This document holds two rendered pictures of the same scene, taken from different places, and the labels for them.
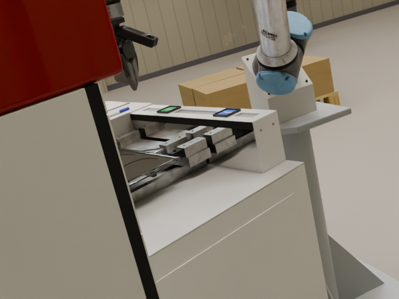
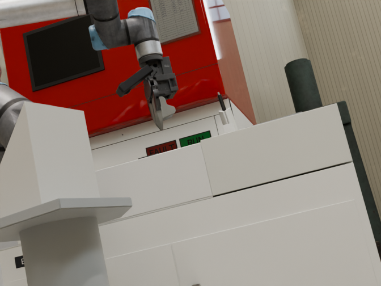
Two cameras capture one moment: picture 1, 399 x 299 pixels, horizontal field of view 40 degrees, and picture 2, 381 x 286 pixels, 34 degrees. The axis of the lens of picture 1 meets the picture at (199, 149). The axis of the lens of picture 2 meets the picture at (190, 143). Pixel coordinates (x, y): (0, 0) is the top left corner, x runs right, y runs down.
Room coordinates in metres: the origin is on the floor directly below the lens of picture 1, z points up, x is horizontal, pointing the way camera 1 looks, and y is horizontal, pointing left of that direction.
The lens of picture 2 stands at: (3.01, -0.90, 0.64)
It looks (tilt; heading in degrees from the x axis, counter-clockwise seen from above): 12 degrees up; 140
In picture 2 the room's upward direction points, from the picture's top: 13 degrees counter-clockwise
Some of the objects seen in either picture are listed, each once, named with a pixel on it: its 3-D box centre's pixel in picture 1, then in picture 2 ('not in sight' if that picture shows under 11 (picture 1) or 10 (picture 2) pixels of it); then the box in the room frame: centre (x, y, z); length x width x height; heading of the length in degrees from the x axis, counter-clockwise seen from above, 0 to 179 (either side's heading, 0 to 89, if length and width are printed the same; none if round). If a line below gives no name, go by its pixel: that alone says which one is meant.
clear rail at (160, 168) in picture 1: (122, 186); not in sight; (1.26, 0.20, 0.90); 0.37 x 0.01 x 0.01; 128
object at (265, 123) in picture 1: (200, 134); (113, 196); (1.57, -0.01, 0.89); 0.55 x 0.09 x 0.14; 38
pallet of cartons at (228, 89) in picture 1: (255, 95); not in sight; (4.77, -0.59, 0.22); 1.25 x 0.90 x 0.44; 110
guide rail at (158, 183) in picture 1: (133, 196); not in sight; (1.34, 0.19, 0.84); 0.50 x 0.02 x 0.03; 128
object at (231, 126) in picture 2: not in sight; (230, 131); (1.66, 0.38, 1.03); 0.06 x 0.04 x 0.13; 128
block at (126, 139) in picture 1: (127, 138); not in sight; (1.70, 0.22, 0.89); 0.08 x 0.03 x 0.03; 128
